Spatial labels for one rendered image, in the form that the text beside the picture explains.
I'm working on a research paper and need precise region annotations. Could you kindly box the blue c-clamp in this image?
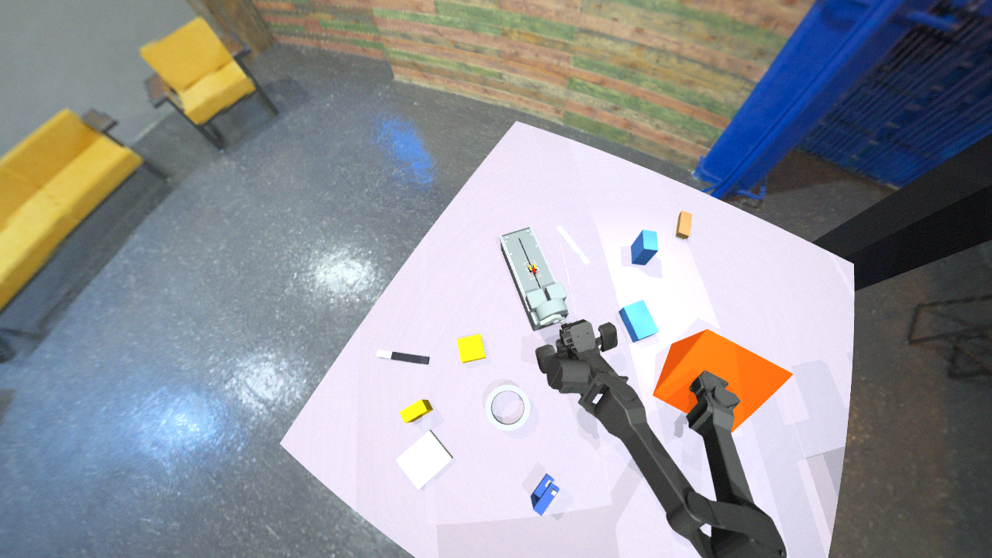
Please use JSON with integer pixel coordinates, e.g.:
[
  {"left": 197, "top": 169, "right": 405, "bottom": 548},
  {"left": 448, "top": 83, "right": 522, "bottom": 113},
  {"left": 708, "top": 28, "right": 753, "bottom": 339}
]
[{"left": 530, "top": 474, "right": 560, "bottom": 516}]

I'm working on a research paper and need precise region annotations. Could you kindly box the blue block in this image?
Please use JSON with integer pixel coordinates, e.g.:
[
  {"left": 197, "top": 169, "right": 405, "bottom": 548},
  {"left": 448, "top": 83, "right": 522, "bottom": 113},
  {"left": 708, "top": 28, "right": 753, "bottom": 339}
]
[
  {"left": 618, "top": 300, "right": 659, "bottom": 343},
  {"left": 631, "top": 229, "right": 658, "bottom": 266}
]

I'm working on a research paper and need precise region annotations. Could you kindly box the yellow block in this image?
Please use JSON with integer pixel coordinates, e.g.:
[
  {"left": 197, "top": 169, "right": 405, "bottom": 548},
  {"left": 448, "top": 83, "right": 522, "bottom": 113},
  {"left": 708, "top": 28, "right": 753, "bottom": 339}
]
[
  {"left": 400, "top": 400, "right": 433, "bottom": 423},
  {"left": 458, "top": 334, "right": 486, "bottom": 363}
]

